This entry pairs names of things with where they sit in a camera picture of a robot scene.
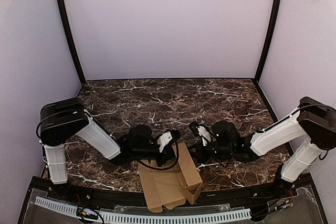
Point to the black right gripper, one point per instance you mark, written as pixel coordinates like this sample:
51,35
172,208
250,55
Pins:
200,152

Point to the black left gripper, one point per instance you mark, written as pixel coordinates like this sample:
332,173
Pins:
163,156

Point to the brown cardboard box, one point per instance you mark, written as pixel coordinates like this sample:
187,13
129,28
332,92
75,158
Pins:
174,187

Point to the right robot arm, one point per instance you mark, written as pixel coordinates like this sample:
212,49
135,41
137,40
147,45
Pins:
311,119

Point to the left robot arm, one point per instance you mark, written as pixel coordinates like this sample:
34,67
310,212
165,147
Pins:
62,120

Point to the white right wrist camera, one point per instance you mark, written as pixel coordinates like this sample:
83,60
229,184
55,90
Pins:
200,130

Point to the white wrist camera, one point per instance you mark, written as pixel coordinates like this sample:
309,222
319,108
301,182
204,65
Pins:
165,138
200,130

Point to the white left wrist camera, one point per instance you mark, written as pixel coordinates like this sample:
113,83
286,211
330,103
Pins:
165,138

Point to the black front table rail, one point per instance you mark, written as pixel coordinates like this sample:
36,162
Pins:
98,198

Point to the white slotted cable duct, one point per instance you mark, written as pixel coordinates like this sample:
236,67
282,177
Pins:
133,215

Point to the black right frame post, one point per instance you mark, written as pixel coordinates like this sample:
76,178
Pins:
268,39

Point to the black frame post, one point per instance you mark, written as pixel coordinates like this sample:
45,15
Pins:
70,40
268,39

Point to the black left frame post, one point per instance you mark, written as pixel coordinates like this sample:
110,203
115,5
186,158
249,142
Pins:
70,40

